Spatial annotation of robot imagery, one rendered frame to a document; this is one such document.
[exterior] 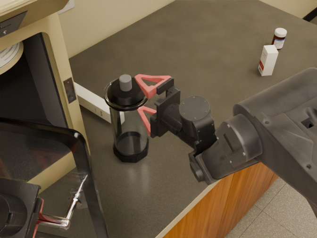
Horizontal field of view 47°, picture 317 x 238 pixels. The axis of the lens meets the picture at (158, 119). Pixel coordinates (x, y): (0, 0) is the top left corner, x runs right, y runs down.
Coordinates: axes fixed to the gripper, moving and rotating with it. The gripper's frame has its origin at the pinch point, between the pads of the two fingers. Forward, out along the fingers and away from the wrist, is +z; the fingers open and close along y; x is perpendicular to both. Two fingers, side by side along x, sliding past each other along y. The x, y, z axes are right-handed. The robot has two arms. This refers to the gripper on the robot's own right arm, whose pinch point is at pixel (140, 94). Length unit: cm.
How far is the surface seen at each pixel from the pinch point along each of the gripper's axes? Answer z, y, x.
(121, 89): 5.4, -1.3, 1.0
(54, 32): 11.7, 16.0, 10.8
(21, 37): 11.7, 18.2, 17.4
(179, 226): -14.5, -44.0, 0.5
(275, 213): -23, -120, -70
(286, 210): -26, -120, -76
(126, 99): 2.6, -1.9, 2.2
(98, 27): 55, -21, -29
